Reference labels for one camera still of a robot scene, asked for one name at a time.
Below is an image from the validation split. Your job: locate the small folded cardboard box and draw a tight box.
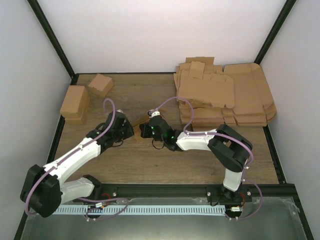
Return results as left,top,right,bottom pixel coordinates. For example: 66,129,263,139
88,73,114,98

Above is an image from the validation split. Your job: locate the large flat cardboard sheet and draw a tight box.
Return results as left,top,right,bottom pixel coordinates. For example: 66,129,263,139
223,63,277,127

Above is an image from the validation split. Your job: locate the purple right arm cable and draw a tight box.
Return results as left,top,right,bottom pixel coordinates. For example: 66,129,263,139
149,96,263,221

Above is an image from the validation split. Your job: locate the tall folded cardboard box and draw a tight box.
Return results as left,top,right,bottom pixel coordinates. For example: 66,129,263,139
60,85,90,124

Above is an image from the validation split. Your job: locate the black aluminium frame rail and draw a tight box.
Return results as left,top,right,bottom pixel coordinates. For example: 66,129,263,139
87,183,297,202

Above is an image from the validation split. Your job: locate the light blue slotted cable duct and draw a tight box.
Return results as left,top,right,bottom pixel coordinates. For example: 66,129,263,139
54,205,226,216

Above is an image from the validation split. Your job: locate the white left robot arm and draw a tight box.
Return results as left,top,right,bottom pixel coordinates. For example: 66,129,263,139
20,110,134,218

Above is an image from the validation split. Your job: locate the stack of flat cardboard sheets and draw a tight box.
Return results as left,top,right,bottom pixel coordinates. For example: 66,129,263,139
173,56,237,131

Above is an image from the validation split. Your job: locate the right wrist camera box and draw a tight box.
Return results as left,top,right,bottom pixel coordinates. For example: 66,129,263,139
147,109,161,119

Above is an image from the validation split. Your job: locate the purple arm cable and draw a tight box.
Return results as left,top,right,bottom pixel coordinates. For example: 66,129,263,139
149,96,263,221
24,98,130,224

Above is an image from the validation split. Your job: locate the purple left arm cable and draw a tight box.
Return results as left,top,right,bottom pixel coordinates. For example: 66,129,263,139
24,98,130,224

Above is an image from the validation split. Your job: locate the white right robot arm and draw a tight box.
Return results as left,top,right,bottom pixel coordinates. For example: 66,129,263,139
139,116,253,202

